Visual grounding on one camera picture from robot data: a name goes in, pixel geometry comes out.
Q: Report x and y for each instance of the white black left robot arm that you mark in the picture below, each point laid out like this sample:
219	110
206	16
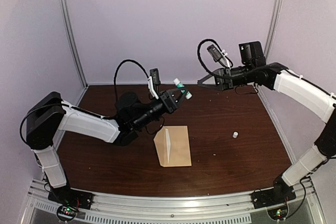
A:
54	114

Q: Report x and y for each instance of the aluminium corner post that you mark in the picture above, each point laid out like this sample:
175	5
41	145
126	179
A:
272	27
72	43

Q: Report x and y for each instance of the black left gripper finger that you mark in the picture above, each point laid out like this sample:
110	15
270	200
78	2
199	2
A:
174	91
179	100

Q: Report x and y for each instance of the right aluminium corner post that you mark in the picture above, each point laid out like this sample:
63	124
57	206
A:
272	27

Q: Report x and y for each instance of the green white glue stick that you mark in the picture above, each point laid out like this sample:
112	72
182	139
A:
181	87

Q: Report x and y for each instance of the aluminium front frame rail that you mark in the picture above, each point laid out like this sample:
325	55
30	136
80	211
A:
229	208

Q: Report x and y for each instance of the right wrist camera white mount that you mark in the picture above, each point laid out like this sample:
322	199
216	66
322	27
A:
220	57

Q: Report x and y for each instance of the white paper letter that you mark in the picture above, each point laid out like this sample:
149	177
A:
168	144

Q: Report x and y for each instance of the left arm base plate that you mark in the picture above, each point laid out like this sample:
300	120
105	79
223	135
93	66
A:
71	202

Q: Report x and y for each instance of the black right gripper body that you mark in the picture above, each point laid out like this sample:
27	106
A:
227	78

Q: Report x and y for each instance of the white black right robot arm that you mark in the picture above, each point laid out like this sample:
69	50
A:
294	88

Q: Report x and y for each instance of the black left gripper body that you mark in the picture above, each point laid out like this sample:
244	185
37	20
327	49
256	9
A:
167	102

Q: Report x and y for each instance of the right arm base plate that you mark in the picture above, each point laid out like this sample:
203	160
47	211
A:
276	204

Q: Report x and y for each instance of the tan paper envelope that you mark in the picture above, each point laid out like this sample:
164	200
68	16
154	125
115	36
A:
180	155

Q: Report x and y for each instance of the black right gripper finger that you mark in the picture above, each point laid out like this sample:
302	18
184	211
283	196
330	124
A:
208	78
215	87

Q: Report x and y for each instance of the left aluminium corner post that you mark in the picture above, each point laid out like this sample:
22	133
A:
72	43

